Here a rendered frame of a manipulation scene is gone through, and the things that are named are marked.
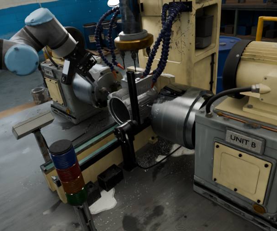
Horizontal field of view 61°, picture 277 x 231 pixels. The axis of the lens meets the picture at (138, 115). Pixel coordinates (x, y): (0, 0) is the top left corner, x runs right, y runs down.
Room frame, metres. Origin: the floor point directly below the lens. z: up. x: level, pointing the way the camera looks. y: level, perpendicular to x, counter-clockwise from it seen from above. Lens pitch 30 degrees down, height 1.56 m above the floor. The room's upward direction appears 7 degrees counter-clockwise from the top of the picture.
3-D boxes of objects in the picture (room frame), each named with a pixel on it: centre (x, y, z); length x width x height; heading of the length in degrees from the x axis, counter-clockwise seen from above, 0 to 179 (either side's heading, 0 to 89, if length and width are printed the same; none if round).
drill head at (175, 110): (0.83, -0.22, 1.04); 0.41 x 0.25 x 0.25; 42
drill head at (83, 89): (1.33, 0.24, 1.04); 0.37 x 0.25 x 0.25; 42
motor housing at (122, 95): (1.06, 0.02, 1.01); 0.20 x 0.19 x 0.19; 132
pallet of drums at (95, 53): (6.27, 0.47, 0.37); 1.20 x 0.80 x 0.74; 117
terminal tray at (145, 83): (1.09, -0.01, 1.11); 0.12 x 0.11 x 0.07; 132
